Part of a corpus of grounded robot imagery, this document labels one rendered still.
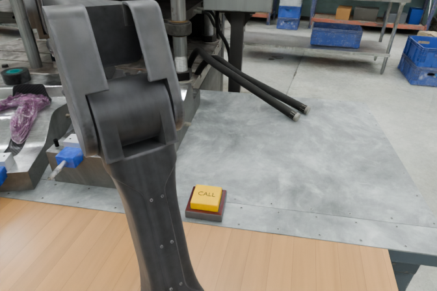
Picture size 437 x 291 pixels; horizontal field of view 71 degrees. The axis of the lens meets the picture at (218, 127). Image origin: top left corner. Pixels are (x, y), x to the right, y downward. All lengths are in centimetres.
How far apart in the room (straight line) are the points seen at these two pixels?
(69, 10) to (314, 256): 57
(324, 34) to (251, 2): 291
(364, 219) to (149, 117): 58
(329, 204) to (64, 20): 65
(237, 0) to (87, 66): 118
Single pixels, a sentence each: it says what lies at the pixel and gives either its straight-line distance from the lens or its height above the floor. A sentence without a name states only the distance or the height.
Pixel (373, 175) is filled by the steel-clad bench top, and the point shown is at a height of 80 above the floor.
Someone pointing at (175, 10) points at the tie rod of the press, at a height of 109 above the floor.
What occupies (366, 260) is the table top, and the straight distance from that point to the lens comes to 68.
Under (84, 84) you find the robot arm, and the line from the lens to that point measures 26.
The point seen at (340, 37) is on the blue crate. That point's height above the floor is 37.
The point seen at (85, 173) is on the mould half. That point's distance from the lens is 79.
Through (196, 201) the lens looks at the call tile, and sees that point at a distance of 67.
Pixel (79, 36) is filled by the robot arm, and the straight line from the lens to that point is 27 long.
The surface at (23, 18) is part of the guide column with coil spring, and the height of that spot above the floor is 102.
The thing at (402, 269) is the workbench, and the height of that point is 68.
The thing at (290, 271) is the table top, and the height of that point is 80.
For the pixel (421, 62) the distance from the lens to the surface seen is 406.
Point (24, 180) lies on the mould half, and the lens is 85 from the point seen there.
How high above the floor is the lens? 130
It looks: 30 degrees down
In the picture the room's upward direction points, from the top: 1 degrees clockwise
